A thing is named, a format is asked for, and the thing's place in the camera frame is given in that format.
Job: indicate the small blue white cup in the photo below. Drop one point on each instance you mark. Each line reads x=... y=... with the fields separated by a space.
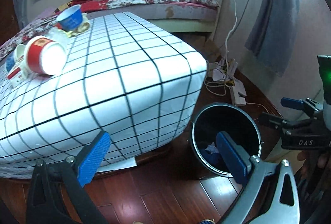
x=14 y=57

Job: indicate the white plastic wrapper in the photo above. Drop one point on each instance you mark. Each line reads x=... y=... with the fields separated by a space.
x=58 y=35

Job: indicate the grey hanging cloth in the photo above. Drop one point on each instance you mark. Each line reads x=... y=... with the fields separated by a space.
x=274 y=32

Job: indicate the cardboard box under bed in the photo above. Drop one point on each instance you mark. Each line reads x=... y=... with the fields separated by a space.
x=207 y=48

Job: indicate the bed with floral sheet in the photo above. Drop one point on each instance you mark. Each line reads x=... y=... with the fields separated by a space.
x=201 y=10

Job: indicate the white power strip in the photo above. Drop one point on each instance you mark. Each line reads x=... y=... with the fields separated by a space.
x=221 y=79

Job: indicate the blue cloth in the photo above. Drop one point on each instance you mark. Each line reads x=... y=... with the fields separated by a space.
x=214 y=160

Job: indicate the right hand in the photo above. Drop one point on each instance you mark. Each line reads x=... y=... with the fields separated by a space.
x=311 y=159

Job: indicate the black trash bin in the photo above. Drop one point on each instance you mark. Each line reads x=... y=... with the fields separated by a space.
x=218 y=117

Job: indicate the red white cigarette box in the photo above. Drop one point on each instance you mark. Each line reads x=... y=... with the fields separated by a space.
x=17 y=74

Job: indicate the white light-blue cloth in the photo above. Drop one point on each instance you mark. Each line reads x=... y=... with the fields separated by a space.
x=212 y=149

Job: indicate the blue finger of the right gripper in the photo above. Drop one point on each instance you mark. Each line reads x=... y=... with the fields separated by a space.
x=292 y=103

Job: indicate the white grid tablecloth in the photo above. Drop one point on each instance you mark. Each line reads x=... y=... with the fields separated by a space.
x=124 y=76

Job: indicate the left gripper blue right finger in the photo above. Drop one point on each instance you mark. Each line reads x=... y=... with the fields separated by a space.
x=235 y=157

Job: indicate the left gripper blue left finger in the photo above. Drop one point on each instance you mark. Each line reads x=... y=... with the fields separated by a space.
x=90 y=158

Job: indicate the blue white paper bowl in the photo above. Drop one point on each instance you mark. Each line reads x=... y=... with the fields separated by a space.
x=70 y=18

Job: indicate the red white paper cup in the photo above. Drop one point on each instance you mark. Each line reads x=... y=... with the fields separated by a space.
x=43 y=55

